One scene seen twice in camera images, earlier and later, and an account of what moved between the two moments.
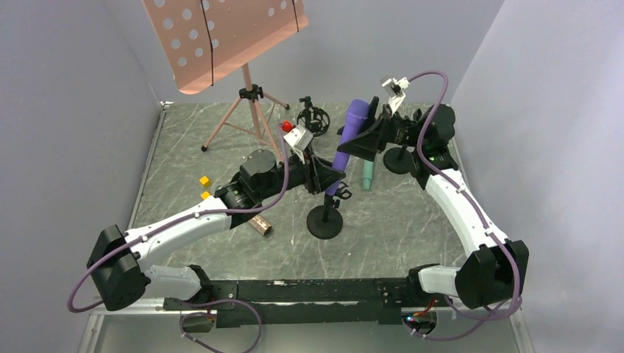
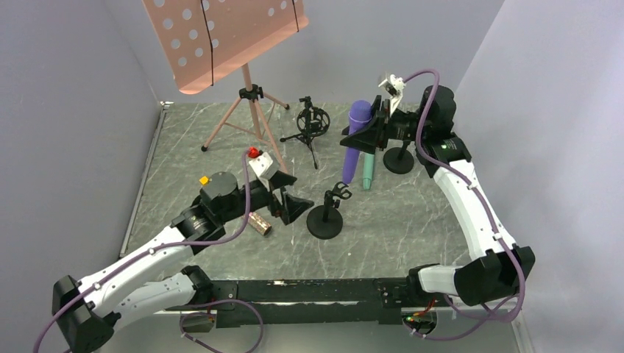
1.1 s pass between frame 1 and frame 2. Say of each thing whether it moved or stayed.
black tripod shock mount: stayed
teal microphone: stayed
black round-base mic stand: stayed
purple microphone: moved
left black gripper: moved
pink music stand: stayed
